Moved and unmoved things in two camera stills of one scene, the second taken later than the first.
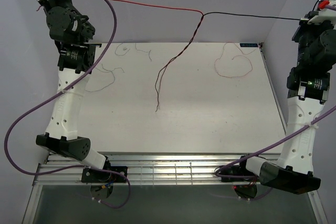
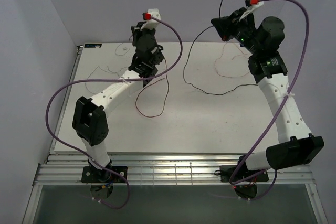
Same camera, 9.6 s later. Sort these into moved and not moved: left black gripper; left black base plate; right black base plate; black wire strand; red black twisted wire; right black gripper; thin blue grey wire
Moved: left black gripper; red black twisted wire; black wire strand; right black gripper
Not moved: right black base plate; left black base plate; thin blue grey wire
